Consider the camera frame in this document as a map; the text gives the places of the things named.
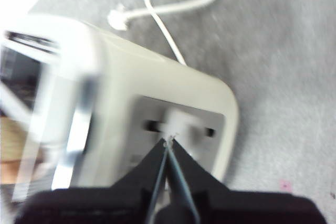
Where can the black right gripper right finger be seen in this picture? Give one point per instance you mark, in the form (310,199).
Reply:
(236,208)

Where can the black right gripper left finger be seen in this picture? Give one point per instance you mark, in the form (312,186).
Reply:
(105,205)

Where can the cream two-slot toaster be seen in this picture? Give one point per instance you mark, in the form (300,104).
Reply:
(126,82)

